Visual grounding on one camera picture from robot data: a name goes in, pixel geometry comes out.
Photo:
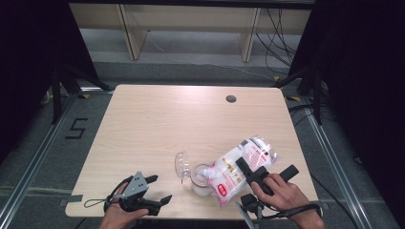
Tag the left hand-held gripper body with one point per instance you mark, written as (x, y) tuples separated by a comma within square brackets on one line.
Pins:
[(136, 185)]

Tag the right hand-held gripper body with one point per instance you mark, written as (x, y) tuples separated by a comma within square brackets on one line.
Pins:
[(289, 173)]

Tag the red and white sugar bag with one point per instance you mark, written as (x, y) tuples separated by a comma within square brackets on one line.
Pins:
[(229, 171)]

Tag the clear glass jar with lid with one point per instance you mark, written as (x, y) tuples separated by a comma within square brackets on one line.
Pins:
[(200, 186)]

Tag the person's right hand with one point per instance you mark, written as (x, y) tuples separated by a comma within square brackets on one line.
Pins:
[(286, 197)]

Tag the person's left hand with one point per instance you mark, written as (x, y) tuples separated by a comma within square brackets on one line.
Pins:
[(117, 221)]

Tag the yellow black floor tape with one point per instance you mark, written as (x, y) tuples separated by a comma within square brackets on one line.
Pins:
[(293, 99), (84, 96), (276, 78)]

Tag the black metal stand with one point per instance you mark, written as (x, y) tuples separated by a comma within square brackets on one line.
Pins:
[(316, 98), (56, 95)]

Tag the dark curtain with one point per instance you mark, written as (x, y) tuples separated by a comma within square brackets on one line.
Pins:
[(366, 63), (28, 47)]

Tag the light wooden shelf unit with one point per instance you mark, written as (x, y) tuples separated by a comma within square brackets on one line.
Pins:
[(191, 17)]

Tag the metal floor rail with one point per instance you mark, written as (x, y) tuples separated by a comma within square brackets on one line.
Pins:
[(38, 159), (334, 165)]

